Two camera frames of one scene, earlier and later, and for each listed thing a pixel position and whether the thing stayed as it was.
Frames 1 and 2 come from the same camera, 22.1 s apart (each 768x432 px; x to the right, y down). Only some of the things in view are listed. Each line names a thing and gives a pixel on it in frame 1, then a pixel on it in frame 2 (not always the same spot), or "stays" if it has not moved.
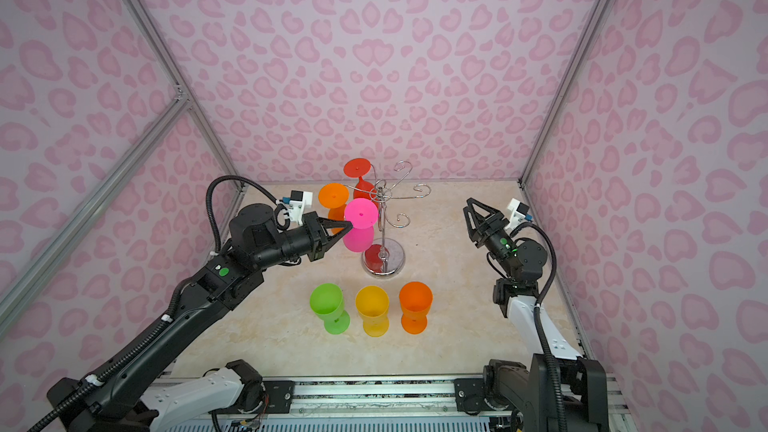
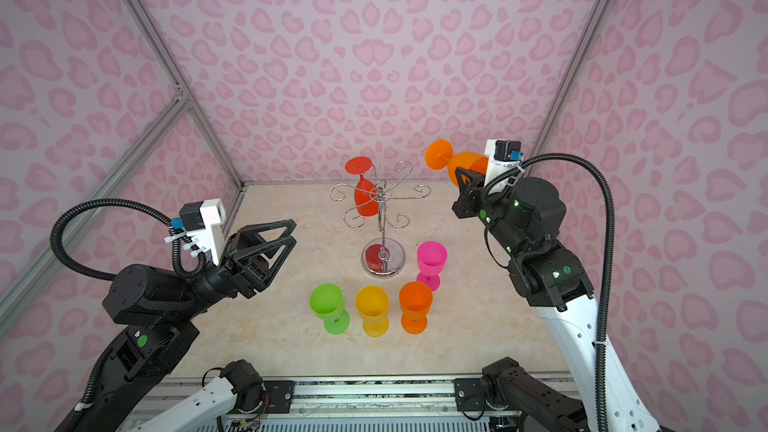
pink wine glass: (362, 214) -> (432, 259)
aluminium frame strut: (178, 104) stays
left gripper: (318, 238) -> (243, 271)
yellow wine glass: (372, 303) stays
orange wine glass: (334, 197) -> (439, 155)
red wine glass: (360, 168) stays
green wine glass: (327, 302) stays
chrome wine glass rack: (385, 256) stays
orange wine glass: (416, 300) stays
